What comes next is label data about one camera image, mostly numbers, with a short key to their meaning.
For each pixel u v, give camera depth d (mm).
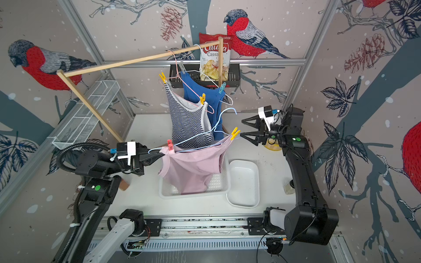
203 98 658
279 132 578
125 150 423
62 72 526
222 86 698
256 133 573
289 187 778
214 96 762
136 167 475
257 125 662
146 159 492
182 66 794
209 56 852
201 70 880
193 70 764
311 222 374
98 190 462
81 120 758
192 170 667
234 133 622
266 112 545
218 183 875
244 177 883
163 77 782
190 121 841
